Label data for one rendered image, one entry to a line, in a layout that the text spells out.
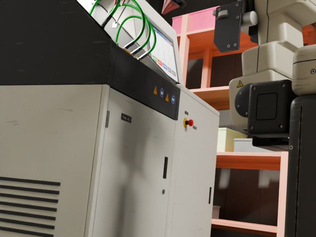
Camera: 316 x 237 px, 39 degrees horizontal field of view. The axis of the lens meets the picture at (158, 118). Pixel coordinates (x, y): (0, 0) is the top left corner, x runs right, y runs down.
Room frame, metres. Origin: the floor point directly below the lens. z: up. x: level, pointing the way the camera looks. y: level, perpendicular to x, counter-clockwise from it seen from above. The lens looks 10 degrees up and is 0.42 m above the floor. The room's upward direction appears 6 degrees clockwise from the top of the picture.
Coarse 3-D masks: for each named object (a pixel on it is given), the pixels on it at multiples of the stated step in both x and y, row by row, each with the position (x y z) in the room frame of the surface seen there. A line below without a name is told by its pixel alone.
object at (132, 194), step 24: (120, 96) 1.66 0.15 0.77; (120, 120) 1.67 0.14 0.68; (144, 120) 1.86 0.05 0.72; (168, 120) 2.09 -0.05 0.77; (120, 144) 1.69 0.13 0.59; (144, 144) 1.88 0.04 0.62; (168, 144) 2.11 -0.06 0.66; (120, 168) 1.71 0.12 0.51; (144, 168) 1.90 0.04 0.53; (168, 168) 2.14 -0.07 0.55; (120, 192) 1.73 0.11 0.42; (144, 192) 1.92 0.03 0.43; (168, 192) 2.16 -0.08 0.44; (96, 216) 1.59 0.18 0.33; (120, 216) 1.75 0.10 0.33; (144, 216) 1.94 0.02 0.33
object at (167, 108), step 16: (128, 64) 1.69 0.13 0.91; (144, 64) 1.81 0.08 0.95; (128, 80) 1.70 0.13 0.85; (144, 80) 1.82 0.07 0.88; (160, 80) 1.97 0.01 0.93; (128, 96) 1.73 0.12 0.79; (144, 96) 1.84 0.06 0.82; (160, 96) 1.98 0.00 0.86; (176, 96) 2.15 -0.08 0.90; (160, 112) 2.01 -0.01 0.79
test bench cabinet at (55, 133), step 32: (0, 96) 1.76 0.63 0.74; (32, 96) 1.69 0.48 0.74; (64, 96) 1.63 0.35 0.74; (96, 96) 1.57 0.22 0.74; (0, 128) 1.75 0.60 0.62; (32, 128) 1.68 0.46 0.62; (64, 128) 1.62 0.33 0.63; (96, 128) 1.57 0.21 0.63; (0, 160) 1.74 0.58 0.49; (32, 160) 1.67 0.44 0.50; (64, 160) 1.61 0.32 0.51; (96, 160) 1.56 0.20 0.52; (0, 192) 1.73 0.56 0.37; (32, 192) 1.66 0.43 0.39; (64, 192) 1.61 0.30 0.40; (96, 192) 1.57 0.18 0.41; (0, 224) 1.72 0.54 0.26; (32, 224) 1.65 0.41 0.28; (64, 224) 1.60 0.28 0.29
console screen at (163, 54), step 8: (152, 24) 2.56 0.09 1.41; (160, 32) 2.67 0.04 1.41; (152, 40) 2.52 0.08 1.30; (160, 40) 2.64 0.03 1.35; (168, 40) 2.78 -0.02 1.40; (160, 48) 2.62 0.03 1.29; (168, 48) 2.76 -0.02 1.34; (152, 56) 2.47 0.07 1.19; (160, 56) 2.60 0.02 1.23; (168, 56) 2.73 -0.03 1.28; (160, 64) 2.57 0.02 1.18; (168, 64) 2.71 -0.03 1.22; (176, 64) 2.86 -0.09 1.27; (168, 72) 2.68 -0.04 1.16; (176, 72) 2.83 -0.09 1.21; (176, 80) 2.80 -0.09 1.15
